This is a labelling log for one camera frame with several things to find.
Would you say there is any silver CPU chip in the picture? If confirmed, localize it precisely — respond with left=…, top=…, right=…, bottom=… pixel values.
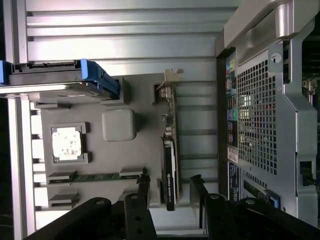
left=51, top=127, right=82, bottom=160

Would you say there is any black and silver PC case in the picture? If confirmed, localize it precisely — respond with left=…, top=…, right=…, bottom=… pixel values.
left=215, top=0, right=320, bottom=220

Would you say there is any grey plastic parts rack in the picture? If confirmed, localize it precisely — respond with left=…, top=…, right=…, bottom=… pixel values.
left=29, top=76, right=182, bottom=210

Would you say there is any hard disk in blue carrier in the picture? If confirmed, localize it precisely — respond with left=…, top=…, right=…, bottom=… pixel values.
left=0, top=59, right=121, bottom=104

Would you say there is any green RAM stick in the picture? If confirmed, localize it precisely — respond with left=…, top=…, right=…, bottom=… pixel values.
left=71, top=172, right=144, bottom=183

